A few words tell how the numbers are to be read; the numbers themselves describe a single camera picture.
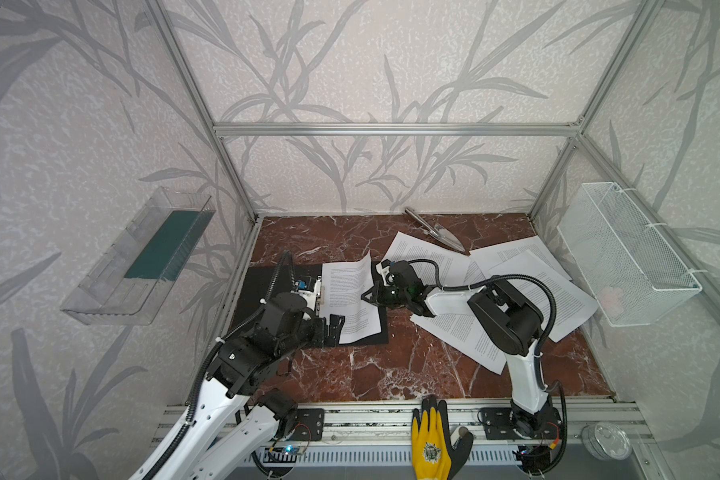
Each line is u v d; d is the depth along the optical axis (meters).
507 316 0.54
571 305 0.96
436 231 1.15
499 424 0.73
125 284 0.64
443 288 0.68
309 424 0.73
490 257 1.10
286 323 0.50
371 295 0.86
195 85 0.83
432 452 0.68
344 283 1.00
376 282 0.89
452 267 1.05
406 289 0.77
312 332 0.61
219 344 0.48
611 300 0.73
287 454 0.72
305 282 0.61
